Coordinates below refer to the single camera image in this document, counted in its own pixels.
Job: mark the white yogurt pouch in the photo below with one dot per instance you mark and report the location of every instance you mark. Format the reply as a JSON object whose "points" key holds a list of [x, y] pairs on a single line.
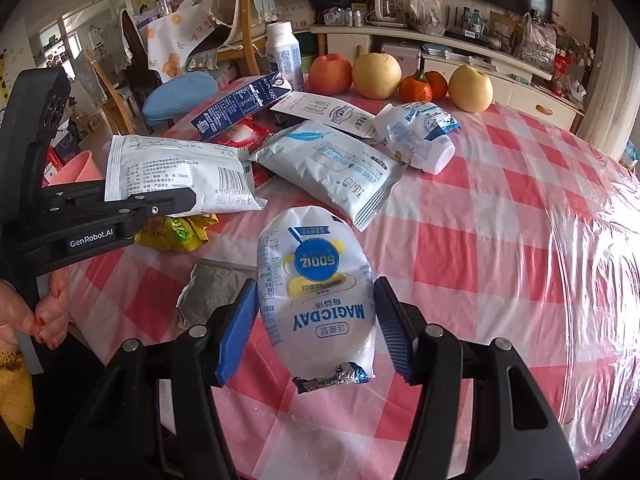
{"points": [[315, 320]]}

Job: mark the white television cabinet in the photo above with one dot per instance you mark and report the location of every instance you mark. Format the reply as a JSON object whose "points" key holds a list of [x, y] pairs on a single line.
{"points": [[500, 65]]}

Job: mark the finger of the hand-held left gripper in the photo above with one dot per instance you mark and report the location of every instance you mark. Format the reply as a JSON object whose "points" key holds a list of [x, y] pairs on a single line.
{"points": [[160, 206], [75, 190]]}

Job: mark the white flattened carton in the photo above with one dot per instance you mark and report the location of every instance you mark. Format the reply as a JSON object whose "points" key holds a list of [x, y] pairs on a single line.
{"points": [[325, 110]]}

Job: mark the white orange-print apron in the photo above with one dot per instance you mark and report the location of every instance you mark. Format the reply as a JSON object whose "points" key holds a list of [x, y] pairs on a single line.
{"points": [[172, 45]]}

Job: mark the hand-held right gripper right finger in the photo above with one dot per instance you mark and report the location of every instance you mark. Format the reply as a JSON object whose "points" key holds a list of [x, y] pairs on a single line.
{"points": [[392, 330]]}

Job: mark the clear plastic bag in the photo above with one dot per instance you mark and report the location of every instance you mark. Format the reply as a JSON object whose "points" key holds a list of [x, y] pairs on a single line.
{"points": [[537, 40]]}

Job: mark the small water bottle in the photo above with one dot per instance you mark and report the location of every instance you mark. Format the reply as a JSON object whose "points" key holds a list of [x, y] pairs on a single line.
{"points": [[479, 21], [466, 20]]}

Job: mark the blue milk carton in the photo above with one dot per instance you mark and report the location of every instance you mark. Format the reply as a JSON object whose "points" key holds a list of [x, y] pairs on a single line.
{"points": [[235, 105]]}

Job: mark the yellow green snack wrapper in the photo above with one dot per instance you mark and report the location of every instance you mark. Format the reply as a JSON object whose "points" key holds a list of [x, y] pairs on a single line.
{"points": [[170, 232]]}

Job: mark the silver foil wrapper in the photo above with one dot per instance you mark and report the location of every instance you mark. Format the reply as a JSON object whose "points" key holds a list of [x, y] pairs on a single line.
{"points": [[210, 295]]}

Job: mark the glass electric kettle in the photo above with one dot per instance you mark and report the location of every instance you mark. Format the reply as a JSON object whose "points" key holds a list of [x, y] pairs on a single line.
{"points": [[385, 7]]}

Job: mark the red cartoon snack packet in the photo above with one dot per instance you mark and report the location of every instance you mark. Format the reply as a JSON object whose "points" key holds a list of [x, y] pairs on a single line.
{"points": [[245, 135]]}

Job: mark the yellow garment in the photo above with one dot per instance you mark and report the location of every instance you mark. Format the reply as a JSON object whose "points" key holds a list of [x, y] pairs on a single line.
{"points": [[17, 395]]}

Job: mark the crumpled white pouch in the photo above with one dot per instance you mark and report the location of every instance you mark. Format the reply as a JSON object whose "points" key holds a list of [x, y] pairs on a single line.
{"points": [[415, 135]]}

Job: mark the white barcode packet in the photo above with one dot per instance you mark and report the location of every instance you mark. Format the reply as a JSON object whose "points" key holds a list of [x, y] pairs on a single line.
{"points": [[170, 170]]}

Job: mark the white plastic bag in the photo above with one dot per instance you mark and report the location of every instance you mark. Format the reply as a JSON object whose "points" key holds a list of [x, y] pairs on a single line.
{"points": [[427, 10]]}

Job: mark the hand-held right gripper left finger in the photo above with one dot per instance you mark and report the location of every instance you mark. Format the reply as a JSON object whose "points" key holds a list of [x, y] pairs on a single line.
{"points": [[237, 330]]}

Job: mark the yellow pear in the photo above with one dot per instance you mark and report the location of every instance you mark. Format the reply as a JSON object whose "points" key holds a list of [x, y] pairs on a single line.
{"points": [[377, 75], [470, 87]]}

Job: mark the pack of small bottles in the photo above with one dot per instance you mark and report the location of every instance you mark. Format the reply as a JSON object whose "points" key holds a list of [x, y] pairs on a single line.
{"points": [[345, 17]]}

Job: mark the blue seat cushion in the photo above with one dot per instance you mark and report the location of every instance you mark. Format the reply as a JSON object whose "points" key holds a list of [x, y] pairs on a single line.
{"points": [[175, 95]]}

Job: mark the light wooden chair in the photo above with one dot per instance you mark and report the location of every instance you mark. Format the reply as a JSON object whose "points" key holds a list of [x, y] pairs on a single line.
{"points": [[107, 95], [245, 35]]}

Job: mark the white bottle with blue label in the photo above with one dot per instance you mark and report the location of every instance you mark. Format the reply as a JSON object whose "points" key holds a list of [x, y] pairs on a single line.
{"points": [[284, 55]]}

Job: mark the red apple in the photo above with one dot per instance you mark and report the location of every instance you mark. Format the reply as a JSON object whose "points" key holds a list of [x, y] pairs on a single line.
{"points": [[330, 75]]}

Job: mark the pink metal case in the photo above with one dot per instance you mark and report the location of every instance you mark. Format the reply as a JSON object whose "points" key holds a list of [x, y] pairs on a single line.
{"points": [[402, 57]]}

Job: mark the white wet wipes packet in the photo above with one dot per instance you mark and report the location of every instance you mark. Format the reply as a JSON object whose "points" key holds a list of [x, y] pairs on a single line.
{"points": [[325, 170]]}

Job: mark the red white checked tablecloth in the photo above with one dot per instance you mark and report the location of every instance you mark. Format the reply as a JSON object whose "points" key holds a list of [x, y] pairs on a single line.
{"points": [[475, 210]]}

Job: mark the pink plastic bin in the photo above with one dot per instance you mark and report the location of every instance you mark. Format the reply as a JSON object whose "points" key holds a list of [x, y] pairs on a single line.
{"points": [[75, 170]]}

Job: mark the person's left hand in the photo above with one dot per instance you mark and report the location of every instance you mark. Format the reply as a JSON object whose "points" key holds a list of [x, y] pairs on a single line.
{"points": [[52, 310]]}

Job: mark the orange tangerine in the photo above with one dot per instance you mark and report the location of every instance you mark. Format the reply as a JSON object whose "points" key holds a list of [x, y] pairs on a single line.
{"points": [[415, 90], [439, 85]]}

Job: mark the dark wooden chair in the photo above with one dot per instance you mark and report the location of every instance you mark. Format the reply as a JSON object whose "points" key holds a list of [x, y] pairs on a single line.
{"points": [[135, 60]]}

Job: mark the white printed box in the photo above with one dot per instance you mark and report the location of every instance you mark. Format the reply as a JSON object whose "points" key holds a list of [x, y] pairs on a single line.
{"points": [[295, 7]]}

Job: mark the red gift bag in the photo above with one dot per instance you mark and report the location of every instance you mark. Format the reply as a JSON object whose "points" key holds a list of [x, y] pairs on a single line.
{"points": [[562, 72]]}

